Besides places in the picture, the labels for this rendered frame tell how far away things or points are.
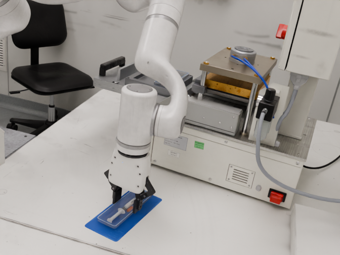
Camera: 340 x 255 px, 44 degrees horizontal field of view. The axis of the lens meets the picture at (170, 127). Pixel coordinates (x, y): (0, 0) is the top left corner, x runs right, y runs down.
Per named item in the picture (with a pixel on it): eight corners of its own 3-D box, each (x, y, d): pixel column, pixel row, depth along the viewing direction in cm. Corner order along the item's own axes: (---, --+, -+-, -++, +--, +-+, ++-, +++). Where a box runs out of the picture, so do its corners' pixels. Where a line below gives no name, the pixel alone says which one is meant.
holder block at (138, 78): (192, 82, 149) (193, 75, 148) (170, 97, 132) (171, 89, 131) (150, 71, 154) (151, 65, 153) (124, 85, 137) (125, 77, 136)
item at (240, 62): (289, 89, 140) (299, 51, 135) (273, 119, 114) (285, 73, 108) (220, 72, 148) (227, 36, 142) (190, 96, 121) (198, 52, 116)
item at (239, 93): (267, 87, 140) (274, 59, 136) (253, 106, 121) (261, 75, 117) (218, 75, 145) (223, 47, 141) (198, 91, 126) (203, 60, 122)
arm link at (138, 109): (157, 135, 106) (122, 128, 107) (164, 86, 101) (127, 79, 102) (150, 150, 99) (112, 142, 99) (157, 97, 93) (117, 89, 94)
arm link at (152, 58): (204, 42, 113) (180, 146, 102) (146, 32, 115) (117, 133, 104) (206, 22, 105) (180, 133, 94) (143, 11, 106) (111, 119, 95)
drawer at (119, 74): (196, 92, 151) (199, 72, 148) (172, 111, 132) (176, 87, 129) (123, 73, 160) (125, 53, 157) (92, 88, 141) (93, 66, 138)
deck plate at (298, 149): (316, 121, 144) (317, 118, 144) (305, 162, 115) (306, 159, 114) (192, 88, 158) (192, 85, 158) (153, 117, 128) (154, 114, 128)
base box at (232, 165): (301, 164, 151) (314, 121, 144) (287, 218, 119) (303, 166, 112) (166, 124, 167) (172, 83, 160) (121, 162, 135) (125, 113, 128)
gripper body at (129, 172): (107, 144, 103) (103, 183, 107) (142, 158, 99) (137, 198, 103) (124, 134, 109) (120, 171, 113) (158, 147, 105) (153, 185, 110)
